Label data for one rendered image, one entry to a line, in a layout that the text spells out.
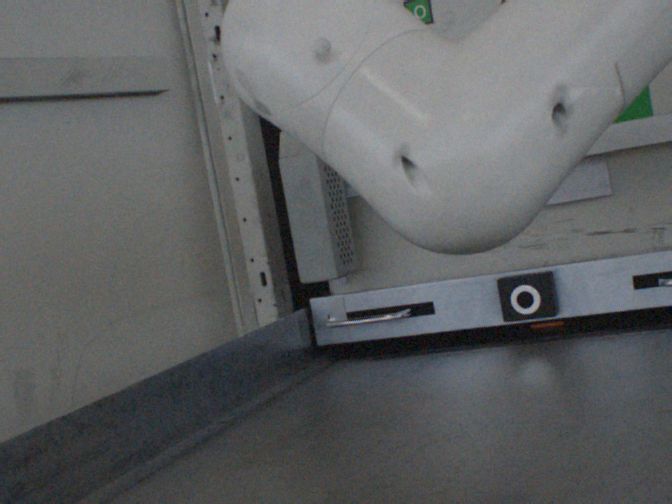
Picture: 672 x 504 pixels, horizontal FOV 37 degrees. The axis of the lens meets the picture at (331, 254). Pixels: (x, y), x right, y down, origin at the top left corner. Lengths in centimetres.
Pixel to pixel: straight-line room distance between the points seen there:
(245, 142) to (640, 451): 68
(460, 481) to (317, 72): 29
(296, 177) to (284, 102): 53
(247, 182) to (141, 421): 41
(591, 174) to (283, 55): 61
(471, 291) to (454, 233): 63
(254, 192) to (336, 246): 15
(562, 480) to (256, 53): 32
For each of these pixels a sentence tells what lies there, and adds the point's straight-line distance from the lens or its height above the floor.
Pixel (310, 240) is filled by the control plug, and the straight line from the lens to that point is 111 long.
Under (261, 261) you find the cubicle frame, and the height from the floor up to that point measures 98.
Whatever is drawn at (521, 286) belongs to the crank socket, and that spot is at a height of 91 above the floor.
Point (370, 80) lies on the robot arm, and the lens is 55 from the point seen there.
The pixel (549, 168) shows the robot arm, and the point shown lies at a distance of 55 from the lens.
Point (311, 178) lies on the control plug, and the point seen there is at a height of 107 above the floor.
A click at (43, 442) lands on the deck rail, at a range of 80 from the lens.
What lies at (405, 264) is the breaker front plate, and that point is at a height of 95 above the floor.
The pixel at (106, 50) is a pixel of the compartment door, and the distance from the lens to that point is 118.
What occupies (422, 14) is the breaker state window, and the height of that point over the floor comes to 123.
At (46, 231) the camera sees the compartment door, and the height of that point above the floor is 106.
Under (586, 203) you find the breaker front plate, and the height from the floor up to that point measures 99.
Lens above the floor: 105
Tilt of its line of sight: 4 degrees down
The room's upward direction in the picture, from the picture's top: 10 degrees counter-clockwise
